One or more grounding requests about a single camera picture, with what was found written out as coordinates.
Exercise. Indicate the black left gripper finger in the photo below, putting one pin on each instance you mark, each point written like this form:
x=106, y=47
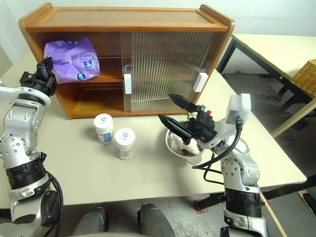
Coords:
x=42, y=71
x=50, y=66

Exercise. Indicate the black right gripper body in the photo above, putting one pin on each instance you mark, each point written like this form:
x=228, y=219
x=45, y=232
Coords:
x=203, y=128

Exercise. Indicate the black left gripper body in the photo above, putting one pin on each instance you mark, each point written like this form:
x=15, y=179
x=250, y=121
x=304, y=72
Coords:
x=37, y=82

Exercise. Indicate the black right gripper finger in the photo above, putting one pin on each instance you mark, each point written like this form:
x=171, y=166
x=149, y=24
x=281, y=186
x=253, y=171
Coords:
x=175, y=127
x=182, y=103

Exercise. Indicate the purple printed soft pack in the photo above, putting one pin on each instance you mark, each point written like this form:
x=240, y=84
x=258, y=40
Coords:
x=71, y=56

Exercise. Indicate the cracked ribbed glass sliding door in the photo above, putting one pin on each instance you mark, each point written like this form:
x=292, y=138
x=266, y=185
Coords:
x=202, y=61

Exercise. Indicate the white plastic bottle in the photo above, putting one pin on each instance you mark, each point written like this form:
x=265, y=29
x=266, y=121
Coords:
x=103, y=128
x=125, y=144

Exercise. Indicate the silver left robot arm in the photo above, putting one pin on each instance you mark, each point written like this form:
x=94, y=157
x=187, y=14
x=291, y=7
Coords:
x=19, y=121

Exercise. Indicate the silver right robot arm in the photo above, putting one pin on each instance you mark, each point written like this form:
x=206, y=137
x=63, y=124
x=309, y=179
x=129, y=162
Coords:
x=237, y=170

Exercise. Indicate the wooden cabinet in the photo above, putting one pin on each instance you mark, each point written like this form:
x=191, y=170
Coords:
x=123, y=17

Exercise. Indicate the metal bowl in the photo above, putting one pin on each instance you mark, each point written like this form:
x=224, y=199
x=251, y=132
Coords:
x=177, y=146

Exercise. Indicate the light wooden beam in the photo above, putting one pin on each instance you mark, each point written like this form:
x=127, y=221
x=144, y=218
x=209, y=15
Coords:
x=293, y=118

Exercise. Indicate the grey rounded shape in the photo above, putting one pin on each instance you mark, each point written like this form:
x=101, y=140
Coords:
x=154, y=219
x=92, y=222

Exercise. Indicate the beige table with black legs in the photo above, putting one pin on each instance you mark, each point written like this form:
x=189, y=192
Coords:
x=271, y=49

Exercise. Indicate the thin wooden stick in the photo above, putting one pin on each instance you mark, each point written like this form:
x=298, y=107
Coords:
x=274, y=214

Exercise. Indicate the wicker basket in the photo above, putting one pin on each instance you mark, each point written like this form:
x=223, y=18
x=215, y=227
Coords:
x=306, y=76

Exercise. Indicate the black shoe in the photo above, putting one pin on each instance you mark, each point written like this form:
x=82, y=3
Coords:
x=310, y=198

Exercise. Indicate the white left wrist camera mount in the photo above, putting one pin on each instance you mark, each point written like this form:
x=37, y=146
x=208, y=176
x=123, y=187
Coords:
x=24, y=92

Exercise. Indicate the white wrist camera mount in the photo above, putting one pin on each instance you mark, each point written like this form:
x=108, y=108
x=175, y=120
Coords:
x=24, y=92
x=245, y=102

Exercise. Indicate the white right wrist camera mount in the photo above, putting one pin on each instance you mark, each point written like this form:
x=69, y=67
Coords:
x=245, y=102

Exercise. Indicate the black table frame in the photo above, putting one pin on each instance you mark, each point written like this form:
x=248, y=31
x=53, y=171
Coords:
x=284, y=187

